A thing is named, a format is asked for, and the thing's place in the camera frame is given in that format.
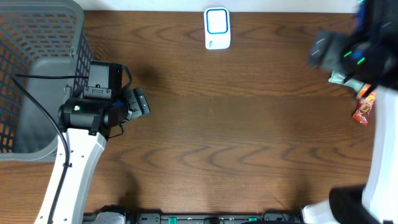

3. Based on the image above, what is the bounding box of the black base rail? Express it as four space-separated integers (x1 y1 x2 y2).
82 205 303 224

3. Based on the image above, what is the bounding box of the grey plastic basket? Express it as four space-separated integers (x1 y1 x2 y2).
1 0 94 161

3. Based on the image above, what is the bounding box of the orange snack bar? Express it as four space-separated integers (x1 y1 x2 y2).
353 100 373 126

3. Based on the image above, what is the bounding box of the green wipes packet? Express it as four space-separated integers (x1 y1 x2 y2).
328 72 364 93

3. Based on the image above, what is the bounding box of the white barcode scanner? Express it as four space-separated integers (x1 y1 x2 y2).
203 7 231 50

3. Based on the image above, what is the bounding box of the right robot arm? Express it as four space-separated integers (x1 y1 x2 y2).
302 0 397 223

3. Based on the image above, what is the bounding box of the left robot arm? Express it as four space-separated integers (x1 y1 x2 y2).
35 60 150 223

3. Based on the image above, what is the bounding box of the small orange packet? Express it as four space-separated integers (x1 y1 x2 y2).
356 84 377 103

